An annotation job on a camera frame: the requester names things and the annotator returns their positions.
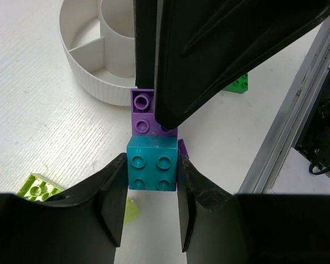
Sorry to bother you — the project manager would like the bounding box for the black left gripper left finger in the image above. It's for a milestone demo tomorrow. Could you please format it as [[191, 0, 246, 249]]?
[[0, 153, 128, 263]]

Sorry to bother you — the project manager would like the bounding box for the purple long lego brick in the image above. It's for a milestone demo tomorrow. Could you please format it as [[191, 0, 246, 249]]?
[[178, 139, 189, 158]]

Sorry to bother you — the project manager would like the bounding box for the lime rounded lego brick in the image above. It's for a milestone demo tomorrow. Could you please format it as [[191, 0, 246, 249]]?
[[124, 197, 140, 224]]

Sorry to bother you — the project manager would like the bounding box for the lime long lego brick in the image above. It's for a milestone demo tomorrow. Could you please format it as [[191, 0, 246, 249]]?
[[17, 173, 64, 202]]

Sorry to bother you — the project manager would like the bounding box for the green square lego right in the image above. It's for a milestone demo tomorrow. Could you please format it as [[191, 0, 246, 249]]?
[[223, 73, 249, 94]]

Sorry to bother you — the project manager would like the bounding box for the teal square lego brick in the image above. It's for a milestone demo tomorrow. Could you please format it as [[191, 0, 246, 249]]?
[[126, 136, 178, 191]]

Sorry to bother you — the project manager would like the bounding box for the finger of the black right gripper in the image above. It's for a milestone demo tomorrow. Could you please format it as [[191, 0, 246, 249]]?
[[133, 0, 162, 89], [155, 0, 330, 129]]

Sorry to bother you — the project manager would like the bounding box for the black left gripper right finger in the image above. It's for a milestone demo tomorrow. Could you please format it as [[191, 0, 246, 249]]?
[[177, 155, 330, 263]]

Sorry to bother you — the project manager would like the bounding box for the white round divided container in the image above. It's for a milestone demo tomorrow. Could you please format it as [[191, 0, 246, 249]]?
[[59, 1, 135, 106]]

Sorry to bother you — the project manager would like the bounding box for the purple square lego brick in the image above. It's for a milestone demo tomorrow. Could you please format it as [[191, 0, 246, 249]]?
[[130, 87, 178, 138]]

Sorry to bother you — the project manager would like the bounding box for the aluminium table edge rail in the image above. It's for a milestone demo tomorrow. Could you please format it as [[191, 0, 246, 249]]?
[[238, 17, 330, 194]]

